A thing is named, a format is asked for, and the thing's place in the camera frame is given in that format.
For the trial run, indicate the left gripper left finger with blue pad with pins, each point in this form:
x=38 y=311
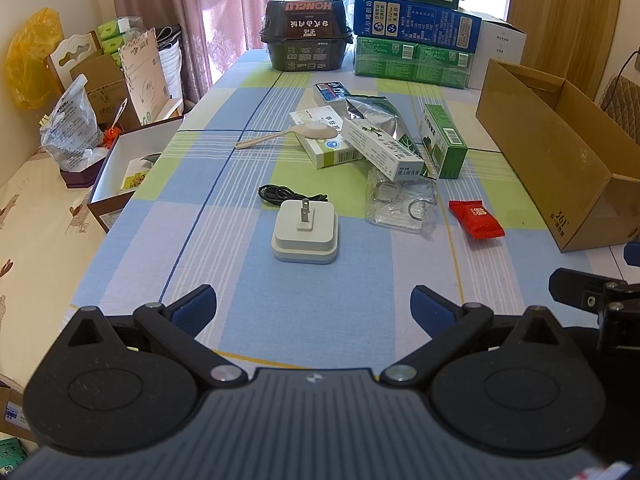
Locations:
x=172 y=330

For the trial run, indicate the clear plastic floss box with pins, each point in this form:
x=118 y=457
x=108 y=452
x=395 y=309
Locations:
x=325 y=93

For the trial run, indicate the pink curtain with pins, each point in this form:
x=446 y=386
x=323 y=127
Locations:
x=215 y=33

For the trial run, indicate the blue carton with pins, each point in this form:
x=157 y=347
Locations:
x=405 y=20

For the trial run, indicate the white green medicine box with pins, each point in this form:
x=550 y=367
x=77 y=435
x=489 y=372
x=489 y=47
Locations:
x=327 y=152

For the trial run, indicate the clear bag with metal hooks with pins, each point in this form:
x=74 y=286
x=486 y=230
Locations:
x=405 y=206

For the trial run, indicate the yellow plastic bag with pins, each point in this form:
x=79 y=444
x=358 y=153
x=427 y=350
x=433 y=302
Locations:
x=27 y=77

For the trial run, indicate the quilted tan chair cover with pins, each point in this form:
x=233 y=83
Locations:
x=621 y=102

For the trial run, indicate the white carton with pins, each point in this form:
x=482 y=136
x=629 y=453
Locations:
x=483 y=38

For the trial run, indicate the brown wooden cabinet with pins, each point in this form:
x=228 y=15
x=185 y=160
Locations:
x=567 y=38

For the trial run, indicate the brown cardboard box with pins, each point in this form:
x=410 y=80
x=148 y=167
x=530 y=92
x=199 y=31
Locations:
x=578 y=166

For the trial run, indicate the clear printed plastic bag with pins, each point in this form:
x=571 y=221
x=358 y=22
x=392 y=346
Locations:
x=71 y=135

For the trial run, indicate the green spray box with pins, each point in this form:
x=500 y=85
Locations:
x=442 y=141

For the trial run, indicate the silver foil bag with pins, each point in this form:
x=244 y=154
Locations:
x=381 y=112

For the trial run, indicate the open white gift box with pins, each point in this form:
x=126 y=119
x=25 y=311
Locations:
x=129 y=160

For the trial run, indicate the open cardboard carton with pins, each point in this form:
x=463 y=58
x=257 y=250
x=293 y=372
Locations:
x=105 y=87

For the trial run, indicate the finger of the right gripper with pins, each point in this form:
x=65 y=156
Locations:
x=589 y=292
x=631 y=253

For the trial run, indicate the white dragon print box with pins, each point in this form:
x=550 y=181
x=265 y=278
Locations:
x=390 y=157

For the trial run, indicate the white power adapter plug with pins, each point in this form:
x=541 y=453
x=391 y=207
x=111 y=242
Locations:
x=305 y=231

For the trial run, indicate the red snack packet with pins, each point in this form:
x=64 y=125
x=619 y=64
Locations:
x=476 y=219

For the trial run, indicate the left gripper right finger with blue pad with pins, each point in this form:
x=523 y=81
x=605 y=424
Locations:
x=453 y=330

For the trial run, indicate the brown paper envelope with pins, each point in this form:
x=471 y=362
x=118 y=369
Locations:
x=144 y=77

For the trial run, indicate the light green carton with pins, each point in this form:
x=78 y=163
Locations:
x=392 y=59

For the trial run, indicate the black noodle bowl pack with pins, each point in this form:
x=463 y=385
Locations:
x=306 y=35

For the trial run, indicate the beige plastic spoon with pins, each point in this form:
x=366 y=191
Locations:
x=308 y=130

